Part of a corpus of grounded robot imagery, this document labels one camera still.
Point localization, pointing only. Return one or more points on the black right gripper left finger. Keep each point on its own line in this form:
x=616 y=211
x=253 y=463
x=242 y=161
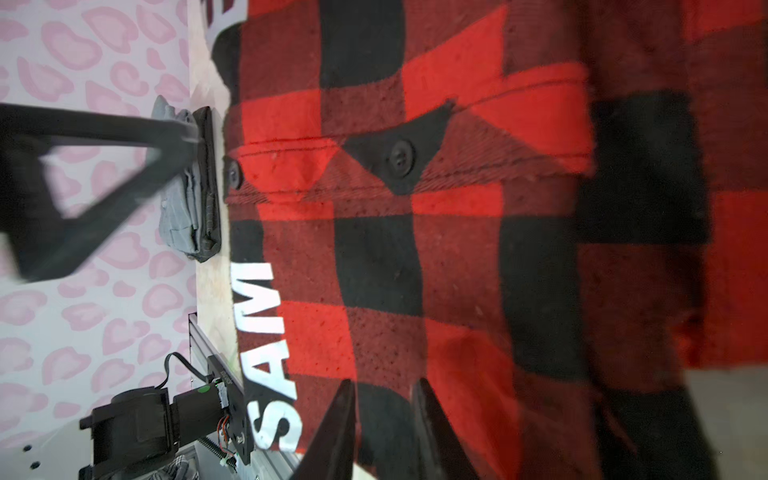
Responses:
x=331 y=453

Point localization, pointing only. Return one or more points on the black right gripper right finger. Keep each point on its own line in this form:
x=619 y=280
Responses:
x=440 y=453

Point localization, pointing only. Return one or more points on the red black plaid shirt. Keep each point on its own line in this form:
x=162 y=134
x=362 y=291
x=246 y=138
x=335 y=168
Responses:
x=546 y=209

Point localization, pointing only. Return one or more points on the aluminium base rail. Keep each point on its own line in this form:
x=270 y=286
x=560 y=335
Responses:
x=229 y=451

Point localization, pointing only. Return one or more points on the folded grey shirt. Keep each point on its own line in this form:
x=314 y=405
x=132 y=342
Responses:
x=179 y=219

